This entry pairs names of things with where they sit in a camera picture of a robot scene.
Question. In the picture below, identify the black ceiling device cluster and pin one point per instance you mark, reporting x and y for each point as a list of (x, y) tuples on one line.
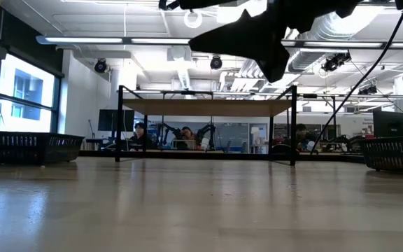
[(336, 60)]

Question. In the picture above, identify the black monitor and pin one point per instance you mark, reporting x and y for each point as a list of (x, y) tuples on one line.
[(108, 120), (390, 124)]

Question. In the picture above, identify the black round ceiling device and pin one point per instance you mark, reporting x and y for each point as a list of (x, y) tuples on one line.
[(216, 62), (100, 66)]

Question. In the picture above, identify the black metal table frame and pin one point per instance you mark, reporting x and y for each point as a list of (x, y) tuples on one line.
[(240, 156)]

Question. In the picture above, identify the large window with dark frame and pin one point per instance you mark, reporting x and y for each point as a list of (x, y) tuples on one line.
[(26, 84)]

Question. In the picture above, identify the wooden shelf with black frame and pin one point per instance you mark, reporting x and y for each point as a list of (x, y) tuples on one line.
[(205, 107)]

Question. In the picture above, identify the long ceiling light strip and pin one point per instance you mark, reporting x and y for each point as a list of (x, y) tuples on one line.
[(117, 40)]

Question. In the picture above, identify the black plastic mesh basket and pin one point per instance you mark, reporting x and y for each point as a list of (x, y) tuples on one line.
[(395, 154), (30, 147)]

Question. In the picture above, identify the person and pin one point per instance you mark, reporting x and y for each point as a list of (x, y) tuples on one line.
[(139, 133), (188, 134), (301, 134)]

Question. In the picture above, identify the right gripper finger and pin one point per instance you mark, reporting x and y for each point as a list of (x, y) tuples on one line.
[(243, 38), (273, 66)]

